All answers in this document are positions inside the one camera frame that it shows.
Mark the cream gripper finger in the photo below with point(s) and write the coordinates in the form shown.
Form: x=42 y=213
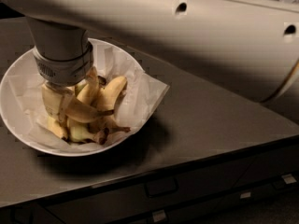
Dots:
x=92 y=81
x=56 y=100

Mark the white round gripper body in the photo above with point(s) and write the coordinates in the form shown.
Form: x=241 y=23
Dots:
x=64 y=69

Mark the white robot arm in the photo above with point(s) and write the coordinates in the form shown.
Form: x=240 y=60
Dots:
x=250 y=47

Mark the middle yellow banana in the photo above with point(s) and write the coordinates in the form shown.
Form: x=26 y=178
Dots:
x=89 y=99

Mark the right yellow banana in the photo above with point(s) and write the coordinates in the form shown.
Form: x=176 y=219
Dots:
x=107 y=97

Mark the large white bowl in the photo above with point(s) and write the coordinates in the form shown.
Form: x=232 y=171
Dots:
x=18 y=75

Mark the bottom greenish banana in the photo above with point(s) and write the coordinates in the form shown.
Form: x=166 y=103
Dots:
x=79 y=132

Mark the lower right banana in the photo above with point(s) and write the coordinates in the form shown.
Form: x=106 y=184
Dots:
x=107 y=125

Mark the white paper liner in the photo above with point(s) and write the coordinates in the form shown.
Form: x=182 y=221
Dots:
x=140 y=97

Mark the dark lower drawer front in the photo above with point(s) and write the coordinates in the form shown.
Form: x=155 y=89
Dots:
x=224 y=199

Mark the dark drawer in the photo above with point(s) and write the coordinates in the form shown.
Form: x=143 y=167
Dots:
x=165 y=196
x=224 y=199

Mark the white drawer label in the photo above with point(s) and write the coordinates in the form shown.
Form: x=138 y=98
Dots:
x=245 y=195
x=159 y=216
x=289 y=179

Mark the dark upper drawer front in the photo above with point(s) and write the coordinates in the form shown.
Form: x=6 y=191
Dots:
x=165 y=196

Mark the white drawer label middle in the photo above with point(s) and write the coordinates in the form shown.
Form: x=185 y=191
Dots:
x=245 y=195

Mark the white drawer label right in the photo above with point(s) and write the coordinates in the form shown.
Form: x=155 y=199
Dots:
x=289 y=179

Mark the black drawer handle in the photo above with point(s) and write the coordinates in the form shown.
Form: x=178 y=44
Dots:
x=161 y=187

